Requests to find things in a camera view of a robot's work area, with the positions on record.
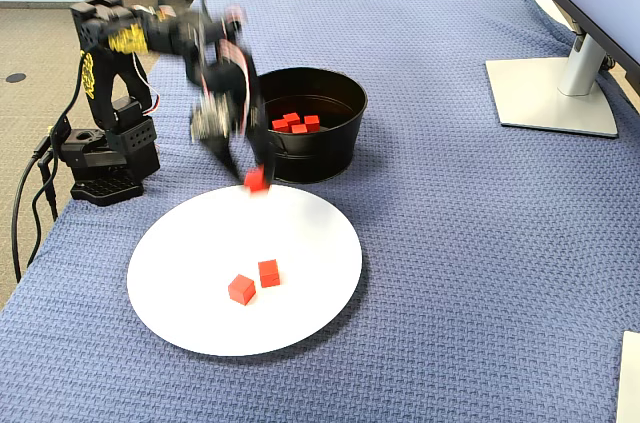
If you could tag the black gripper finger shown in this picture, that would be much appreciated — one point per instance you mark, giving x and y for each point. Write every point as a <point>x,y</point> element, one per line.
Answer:
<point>225,153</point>
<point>265,148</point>

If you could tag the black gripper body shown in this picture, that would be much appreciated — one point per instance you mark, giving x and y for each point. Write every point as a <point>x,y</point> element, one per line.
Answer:
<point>216,129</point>

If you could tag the red cube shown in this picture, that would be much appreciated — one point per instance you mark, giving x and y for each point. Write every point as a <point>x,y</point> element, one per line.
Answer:
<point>256,180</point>
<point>241,290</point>
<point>292,118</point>
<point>280,126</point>
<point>312,123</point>
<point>269,274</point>
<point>299,129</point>

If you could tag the white round plate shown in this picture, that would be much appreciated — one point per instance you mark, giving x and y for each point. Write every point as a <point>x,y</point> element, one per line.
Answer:
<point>300,303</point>

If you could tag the black metal bucket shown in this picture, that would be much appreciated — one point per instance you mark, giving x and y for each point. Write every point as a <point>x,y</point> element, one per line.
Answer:
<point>320,158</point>

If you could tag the blue woven table cloth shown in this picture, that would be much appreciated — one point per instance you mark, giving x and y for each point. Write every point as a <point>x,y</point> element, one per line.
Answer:
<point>450,243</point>

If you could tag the black round floor outlet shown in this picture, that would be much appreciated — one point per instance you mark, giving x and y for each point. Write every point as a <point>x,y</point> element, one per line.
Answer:
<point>15,77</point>

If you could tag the silver monitor stand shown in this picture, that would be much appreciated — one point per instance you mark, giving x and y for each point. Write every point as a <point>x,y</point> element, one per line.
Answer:
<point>545,93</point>

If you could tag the white paper sheet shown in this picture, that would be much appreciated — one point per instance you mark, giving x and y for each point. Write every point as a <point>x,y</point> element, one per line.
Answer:
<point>631,383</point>

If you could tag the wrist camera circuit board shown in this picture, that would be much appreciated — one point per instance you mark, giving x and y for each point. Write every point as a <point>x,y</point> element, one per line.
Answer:
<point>210,120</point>

